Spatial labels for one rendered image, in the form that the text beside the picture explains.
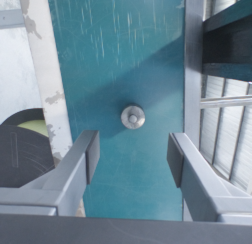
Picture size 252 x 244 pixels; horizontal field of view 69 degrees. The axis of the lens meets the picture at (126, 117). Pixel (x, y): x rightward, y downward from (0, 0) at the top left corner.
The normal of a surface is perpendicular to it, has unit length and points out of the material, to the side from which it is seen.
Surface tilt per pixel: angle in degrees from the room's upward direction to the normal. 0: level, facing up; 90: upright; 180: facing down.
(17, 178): 90
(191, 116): 90
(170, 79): 90
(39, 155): 90
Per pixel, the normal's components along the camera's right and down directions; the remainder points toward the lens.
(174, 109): -0.04, 0.29
